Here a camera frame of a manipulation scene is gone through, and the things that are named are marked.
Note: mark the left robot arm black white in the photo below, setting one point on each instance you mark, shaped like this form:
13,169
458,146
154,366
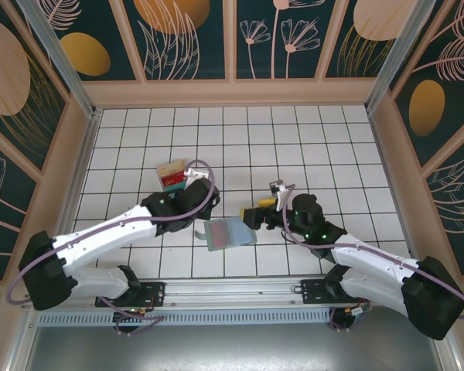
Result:
112,233

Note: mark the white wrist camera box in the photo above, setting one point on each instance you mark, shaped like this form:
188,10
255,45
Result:
283,197
196,174

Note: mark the teal card with white print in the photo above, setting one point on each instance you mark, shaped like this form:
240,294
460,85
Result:
174,188

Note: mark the red VIP card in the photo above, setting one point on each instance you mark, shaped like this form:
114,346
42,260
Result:
173,180

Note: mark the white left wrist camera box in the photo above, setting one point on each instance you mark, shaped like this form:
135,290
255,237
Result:
196,174

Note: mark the green card holder wallet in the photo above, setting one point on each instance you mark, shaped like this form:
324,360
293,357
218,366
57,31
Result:
241,235

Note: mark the beige plastic card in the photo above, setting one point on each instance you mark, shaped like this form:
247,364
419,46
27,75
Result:
172,168

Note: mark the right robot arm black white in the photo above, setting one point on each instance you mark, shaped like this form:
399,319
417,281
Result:
371,264

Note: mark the stack of coloured cards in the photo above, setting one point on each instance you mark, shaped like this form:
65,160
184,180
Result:
170,170

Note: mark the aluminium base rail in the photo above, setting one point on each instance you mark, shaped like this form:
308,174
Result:
236,288

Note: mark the small green controller board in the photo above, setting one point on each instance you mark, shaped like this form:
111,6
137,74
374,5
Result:
357,311

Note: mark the aluminium frame post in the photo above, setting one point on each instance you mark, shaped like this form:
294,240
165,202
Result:
62,62
394,58

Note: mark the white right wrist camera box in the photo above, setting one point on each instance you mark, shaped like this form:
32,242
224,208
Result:
283,197

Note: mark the grey metal sheet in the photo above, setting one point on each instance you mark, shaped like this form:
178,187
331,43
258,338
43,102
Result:
232,348

